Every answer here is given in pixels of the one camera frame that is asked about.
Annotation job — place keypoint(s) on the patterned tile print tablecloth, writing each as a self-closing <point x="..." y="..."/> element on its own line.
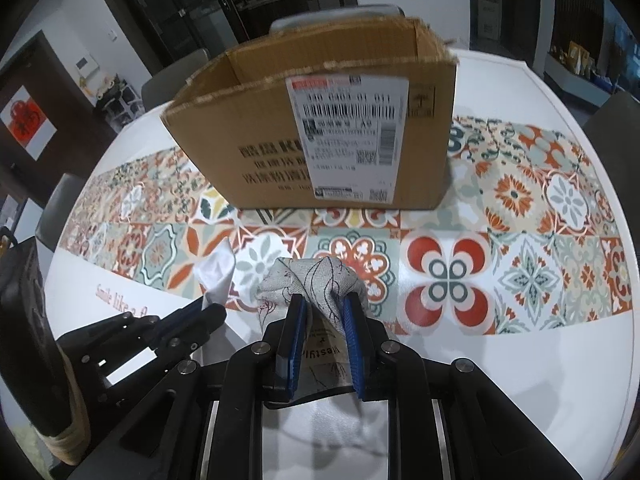
<point x="525" y="260"/>

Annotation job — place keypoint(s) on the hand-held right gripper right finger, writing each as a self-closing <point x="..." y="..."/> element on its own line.
<point x="354" y="345"/>

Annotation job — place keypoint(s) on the grey dining chair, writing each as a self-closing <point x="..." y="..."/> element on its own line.
<point x="57" y="210"/>
<point x="170" y="80"/>
<point x="335" y="14"/>
<point x="615" y="125"/>

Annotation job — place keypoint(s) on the white cloth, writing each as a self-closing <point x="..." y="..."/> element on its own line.
<point x="215" y="270"/>

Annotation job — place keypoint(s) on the white wall control panel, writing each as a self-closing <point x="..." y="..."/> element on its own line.
<point x="87" y="66"/>

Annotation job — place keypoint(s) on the red and white wall poster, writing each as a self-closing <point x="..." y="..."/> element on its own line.
<point x="25" y="120"/>

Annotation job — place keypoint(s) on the yellow snack bags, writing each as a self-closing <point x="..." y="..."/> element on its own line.
<point x="577" y="58"/>

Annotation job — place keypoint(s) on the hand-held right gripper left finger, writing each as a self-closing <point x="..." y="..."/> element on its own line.
<point x="295" y="345"/>

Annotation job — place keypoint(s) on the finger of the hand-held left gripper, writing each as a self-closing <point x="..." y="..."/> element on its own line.
<point x="125" y="325"/>
<point x="190" y="332"/>

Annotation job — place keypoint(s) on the brown cardboard box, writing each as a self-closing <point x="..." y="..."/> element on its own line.
<point x="250" y="135"/>

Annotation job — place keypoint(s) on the white storage trolley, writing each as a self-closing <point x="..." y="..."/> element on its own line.
<point x="117" y="102"/>

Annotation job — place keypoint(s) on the grey printed cloth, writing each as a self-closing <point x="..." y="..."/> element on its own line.
<point x="320" y="280"/>

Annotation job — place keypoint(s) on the dark glass sliding door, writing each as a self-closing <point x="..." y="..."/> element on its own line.
<point x="200" y="0"/>

